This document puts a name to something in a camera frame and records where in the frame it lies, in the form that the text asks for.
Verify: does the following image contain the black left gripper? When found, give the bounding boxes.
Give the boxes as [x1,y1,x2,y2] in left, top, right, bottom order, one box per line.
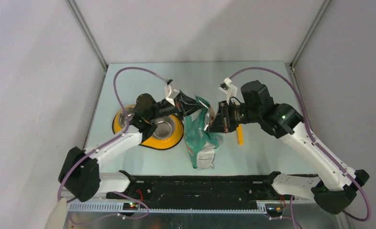
[147,89,204,120]

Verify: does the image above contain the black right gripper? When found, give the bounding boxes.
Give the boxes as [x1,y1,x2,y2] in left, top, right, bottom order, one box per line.
[206,100,261,134]

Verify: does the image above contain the green white pet food bag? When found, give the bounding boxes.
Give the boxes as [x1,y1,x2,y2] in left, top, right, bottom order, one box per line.
[184,95,223,169]

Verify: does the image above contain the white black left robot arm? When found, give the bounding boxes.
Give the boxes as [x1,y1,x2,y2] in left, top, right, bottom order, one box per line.
[57,92,208,202]

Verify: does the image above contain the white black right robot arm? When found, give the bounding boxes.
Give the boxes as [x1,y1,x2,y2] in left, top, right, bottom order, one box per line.
[206,79,369,215]

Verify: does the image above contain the yellow double pet bowl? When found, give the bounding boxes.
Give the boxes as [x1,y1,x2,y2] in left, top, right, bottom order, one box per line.
[112,105,184,150]

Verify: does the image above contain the yellow plastic scoop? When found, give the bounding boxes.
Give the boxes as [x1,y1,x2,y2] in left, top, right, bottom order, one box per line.
[236,124,244,145]

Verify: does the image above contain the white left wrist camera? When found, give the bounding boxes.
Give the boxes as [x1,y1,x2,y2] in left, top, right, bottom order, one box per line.
[164,79,180,106]

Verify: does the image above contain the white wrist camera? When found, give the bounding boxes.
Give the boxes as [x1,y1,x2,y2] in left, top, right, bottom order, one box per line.
[219,77,238,104]
[164,79,180,106]

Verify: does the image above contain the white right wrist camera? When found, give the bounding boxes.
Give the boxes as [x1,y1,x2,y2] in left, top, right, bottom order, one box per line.
[219,77,238,104]

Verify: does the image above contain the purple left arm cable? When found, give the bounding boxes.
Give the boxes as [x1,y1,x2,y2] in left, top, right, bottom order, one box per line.
[57,67,173,220]

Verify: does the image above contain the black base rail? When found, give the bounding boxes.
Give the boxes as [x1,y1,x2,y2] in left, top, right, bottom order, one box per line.
[123,171,280,210]

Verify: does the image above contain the aluminium frame rail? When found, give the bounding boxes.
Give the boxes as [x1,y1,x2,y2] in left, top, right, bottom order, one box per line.
[58,184,294,217]

